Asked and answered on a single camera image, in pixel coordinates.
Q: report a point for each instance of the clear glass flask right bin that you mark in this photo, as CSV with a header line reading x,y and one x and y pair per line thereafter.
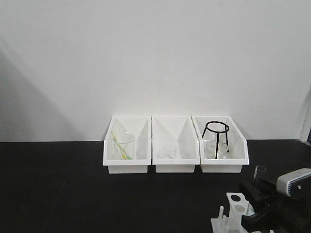
x,y
216,151

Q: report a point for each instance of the white middle storage bin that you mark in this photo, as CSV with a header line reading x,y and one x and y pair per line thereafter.
x,y
178,130

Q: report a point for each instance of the white left storage bin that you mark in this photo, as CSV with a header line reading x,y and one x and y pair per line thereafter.
x,y
141,128

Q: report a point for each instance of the yellow green plastic stick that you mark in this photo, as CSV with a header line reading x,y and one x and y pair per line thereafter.
x,y
123,152

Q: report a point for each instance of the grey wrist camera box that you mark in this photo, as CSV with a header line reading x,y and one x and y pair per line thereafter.
x,y
295,184

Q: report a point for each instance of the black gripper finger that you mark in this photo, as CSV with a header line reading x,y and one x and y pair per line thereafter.
x,y
260,194
260,221

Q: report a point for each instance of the black wire tripod stand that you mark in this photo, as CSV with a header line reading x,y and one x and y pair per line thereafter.
x,y
217,133

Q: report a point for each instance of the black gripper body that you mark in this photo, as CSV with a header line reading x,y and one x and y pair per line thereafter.
x,y
288,215

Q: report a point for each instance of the white storage bin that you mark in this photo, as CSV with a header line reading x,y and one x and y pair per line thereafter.
x,y
141,128
238,150
178,130

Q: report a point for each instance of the clear glass test tube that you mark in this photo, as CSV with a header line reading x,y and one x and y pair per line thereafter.
x,y
258,173

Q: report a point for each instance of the white test tube rack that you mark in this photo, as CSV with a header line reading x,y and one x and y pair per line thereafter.
x,y
239,206

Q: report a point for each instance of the white right storage bin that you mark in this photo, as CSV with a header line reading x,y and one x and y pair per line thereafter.
x,y
238,150

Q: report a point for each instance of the small glass beaker middle bin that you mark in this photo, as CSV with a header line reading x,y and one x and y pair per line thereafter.
x,y
169,151

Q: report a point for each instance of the clear glass beaker left bin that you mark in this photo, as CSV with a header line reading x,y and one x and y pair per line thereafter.
x,y
126,140

